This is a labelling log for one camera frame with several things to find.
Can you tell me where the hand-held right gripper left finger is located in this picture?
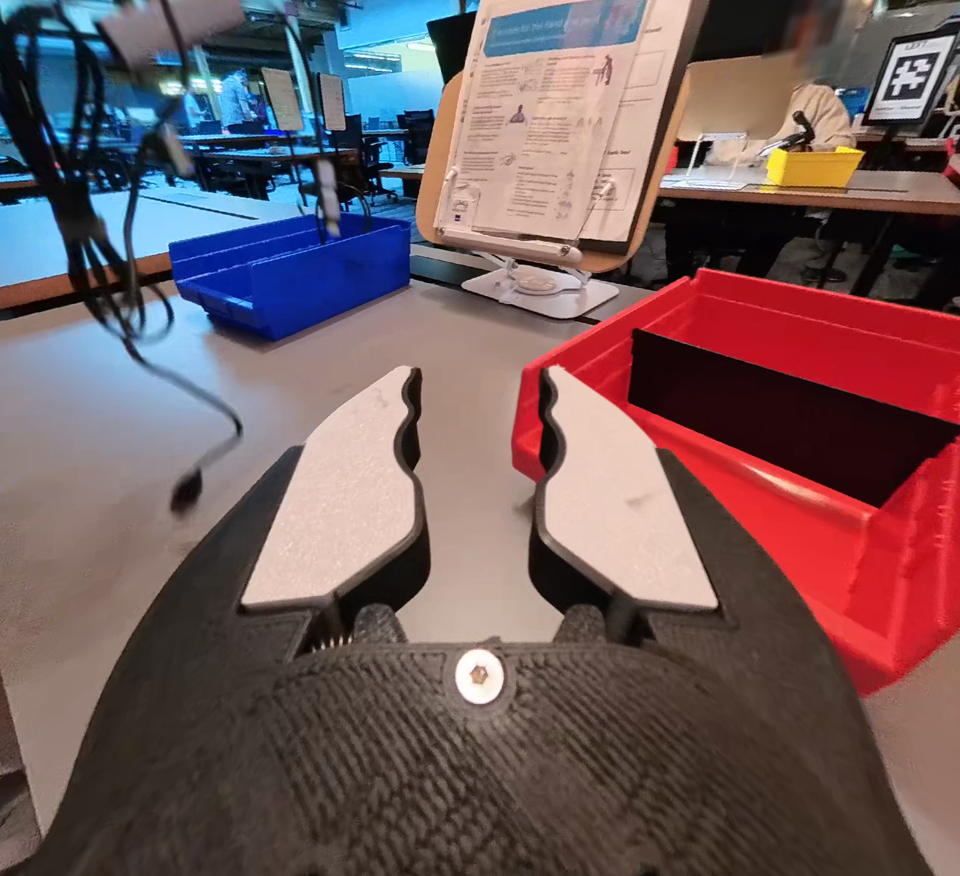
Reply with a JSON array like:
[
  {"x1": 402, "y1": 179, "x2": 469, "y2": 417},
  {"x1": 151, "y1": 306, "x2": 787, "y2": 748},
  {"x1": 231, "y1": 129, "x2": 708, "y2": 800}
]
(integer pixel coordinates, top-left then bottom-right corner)
[{"x1": 238, "y1": 364, "x2": 434, "y2": 643}]

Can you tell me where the instruction sheet with blue header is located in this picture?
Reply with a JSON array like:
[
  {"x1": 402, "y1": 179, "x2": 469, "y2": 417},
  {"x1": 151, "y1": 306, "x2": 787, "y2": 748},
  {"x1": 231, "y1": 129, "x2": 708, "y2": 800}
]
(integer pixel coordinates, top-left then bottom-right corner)
[{"x1": 450, "y1": 0, "x2": 654, "y2": 232}]

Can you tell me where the black usb-c cable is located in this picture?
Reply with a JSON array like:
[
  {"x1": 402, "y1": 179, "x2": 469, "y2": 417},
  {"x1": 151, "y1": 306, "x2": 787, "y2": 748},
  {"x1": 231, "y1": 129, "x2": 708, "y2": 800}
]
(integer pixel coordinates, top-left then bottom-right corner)
[{"x1": 0, "y1": 0, "x2": 245, "y2": 517}]

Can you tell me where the black white printed tag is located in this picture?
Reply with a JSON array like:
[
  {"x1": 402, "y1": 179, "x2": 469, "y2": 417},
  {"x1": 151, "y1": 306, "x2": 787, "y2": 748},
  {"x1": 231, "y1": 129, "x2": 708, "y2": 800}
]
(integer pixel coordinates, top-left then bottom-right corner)
[{"x1": 861, "y1": 30, "x2": 960, "y2": 129}]

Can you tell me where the black office chair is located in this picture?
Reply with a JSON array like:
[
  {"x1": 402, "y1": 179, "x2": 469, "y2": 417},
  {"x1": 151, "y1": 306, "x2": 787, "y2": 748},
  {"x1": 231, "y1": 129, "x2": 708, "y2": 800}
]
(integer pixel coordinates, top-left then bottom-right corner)
[{"x1": 396, "y1": 109, "x2": 438, "y2": 168}]

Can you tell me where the yellow plastic bin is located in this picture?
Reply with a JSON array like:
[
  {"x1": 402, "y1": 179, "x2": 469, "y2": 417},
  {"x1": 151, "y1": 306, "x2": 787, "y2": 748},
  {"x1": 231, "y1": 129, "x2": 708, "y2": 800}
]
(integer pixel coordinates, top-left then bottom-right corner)
[{"x1": 765, "y1": 144, "x2": 866, "y2": 187}]

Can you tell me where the wooden document stand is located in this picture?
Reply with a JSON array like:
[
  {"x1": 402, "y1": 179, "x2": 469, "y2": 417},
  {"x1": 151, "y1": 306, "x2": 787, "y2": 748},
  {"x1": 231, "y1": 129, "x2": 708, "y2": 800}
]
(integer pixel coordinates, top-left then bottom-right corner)
[
  {"x1": 261, "y1": 67, "x2": 305, "y2": 132},
  {"x1": 414, "y1": 0, "x2": 740, "y2": 322},
  {"x1": 317, "y1": 72, "x2": 348, "y2": 132}
]

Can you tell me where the red plastic bin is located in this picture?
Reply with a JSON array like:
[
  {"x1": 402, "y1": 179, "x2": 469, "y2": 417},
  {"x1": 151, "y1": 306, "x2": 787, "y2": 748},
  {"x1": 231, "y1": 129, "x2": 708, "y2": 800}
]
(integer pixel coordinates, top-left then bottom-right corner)
[{"x1": 511, "y1": 267, "x2": 960, "y2": 697}]

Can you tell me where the black monitor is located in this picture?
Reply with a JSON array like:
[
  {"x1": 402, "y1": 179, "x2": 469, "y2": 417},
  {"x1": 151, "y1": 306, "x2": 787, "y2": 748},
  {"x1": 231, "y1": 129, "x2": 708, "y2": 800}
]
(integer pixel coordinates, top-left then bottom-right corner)
[
  {"x1": 690, "y1": 0, "x2": 819, "y2": 63},
  {"x1": 426, "y1": 12, "x2": 481, "y2": 91}
]

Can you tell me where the grey desk with wooden edge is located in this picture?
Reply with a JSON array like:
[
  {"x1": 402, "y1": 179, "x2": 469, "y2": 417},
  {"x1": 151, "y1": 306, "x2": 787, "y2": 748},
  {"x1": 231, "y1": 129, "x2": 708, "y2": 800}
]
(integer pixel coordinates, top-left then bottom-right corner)
[
  {"x1": 0, "y1": 186, "x2": 309, "y2": 312},
  {"x1": 656, "y1": 167, "x2": 960, "y2": 217}
]

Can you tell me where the blue plastic bin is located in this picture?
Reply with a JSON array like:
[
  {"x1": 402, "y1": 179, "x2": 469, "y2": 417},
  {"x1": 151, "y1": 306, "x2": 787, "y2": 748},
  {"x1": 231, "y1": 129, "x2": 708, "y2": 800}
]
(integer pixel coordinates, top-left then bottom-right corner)
[{"x1": 168, "y1": 213, "x2": 412, "y2": 342}]

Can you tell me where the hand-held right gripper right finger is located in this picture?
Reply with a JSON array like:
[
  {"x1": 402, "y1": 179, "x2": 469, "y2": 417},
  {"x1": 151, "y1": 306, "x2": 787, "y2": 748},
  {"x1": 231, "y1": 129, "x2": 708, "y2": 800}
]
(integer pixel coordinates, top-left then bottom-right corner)
[{"x1": 528, "y1": 364, "x2": 723, "y2": 643}]

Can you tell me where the beige divider panel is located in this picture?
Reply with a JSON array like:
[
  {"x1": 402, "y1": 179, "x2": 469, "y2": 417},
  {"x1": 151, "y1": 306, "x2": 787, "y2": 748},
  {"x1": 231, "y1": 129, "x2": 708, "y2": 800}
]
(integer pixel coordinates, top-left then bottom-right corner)
[{"x1": 684, "y1": 57, "x2": 798, "y2": 144}]

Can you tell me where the black bin divider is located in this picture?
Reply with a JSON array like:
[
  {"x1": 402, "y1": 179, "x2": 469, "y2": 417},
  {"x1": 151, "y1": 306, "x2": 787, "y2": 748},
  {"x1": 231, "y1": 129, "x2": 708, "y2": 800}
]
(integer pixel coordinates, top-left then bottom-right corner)
[{"x1": 627, "y1": 328, "x2": 960, "y2": 510}]

